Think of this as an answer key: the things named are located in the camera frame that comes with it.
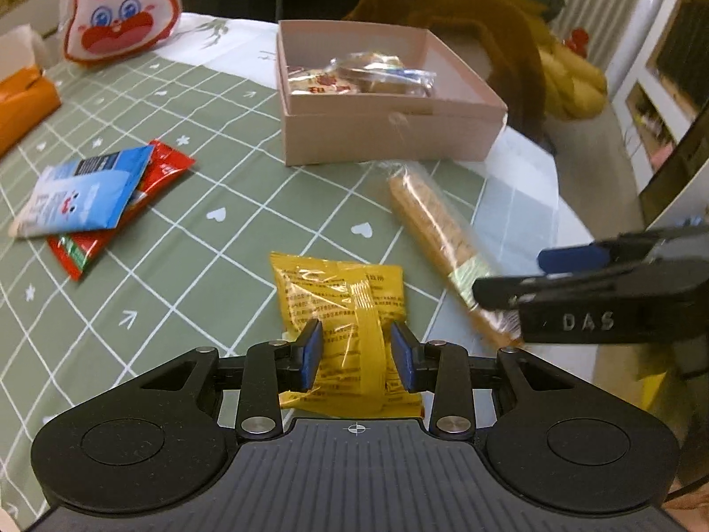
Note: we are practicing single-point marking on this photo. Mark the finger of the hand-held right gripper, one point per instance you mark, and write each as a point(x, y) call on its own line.
point(526, 291)
point(570, 257)

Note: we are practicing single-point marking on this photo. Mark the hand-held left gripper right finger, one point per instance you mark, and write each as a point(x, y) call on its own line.
point(403, 357)

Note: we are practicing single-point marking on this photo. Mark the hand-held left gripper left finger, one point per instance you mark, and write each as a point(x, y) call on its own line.
point(313, 354)

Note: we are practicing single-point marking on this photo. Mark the yellow snack packet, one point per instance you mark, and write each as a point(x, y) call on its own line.
point(343, 299)

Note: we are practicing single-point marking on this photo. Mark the long biscuit clear packet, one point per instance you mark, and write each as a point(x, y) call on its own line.
point(437, 221)

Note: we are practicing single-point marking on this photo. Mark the pink cardboard box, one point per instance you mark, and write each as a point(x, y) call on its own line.
point(388, 127)

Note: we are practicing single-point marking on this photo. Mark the round bread clear packet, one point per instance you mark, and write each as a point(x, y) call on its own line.
point(321, 84)

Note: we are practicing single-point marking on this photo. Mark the green checkered tablecloth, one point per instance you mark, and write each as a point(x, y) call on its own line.
point(194, 266)

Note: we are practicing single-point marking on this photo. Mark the white shelf unit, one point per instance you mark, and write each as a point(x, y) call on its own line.
point(664, 50)

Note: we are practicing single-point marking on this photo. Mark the red snack packet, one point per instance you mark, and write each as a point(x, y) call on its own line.
point(155, 174)

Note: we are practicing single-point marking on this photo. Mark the brown plush toy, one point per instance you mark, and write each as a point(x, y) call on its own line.
point(487, 27)

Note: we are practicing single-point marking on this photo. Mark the clear packet of pastries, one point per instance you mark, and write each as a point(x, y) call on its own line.
point(388, 75)

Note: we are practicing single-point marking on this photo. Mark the blue snack packet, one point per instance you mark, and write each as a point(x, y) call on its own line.
point(83, 194)

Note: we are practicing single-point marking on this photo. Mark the orange packet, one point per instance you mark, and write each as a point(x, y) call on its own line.
point(22, 105)

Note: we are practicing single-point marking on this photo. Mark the white red rabbit bag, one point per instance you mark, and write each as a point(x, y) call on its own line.
point(119, 11)

